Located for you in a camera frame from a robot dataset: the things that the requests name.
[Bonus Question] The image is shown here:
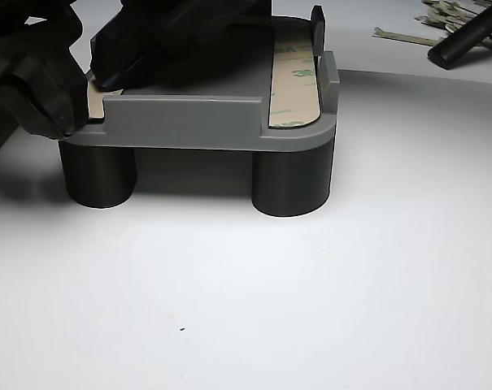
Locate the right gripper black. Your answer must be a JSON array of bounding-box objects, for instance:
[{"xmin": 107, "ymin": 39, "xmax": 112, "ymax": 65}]
[{"xmin": 0, "ymin": 0, "xmax": 89, "ymax": 141}]

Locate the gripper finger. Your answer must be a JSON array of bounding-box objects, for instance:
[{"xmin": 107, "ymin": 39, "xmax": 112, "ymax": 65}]
[
  {"xmin": 89, "ymin": 0, "xmax": 181, "ymax": 91},
  {"xmin": 115, "ymin": 0, "xmax": 276, "ymax": 93}
]

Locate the tan 3M tape liner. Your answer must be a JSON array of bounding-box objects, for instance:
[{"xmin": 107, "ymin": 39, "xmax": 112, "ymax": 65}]
[{"xmin": 86, "ymin": 18, "xmax": 322, "ymax": 130}]

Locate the gray fixture with dark legs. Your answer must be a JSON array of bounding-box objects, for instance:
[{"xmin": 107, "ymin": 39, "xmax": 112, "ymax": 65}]
[{"xmin": 58, "ymin": 15, "xmax": 341, "ymax": 219}]

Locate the dark gray upright clip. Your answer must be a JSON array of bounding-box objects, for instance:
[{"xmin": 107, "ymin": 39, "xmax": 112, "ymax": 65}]
[{"xmin": 310, "ymin": 4, "xmax": 327, "ymax": 56}]

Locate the black cylindrical rod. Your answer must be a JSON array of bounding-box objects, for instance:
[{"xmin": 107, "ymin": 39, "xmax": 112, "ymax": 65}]
[{"xmin": 427, "ymin": 2, "xmax": 492, "ymax": 71}]

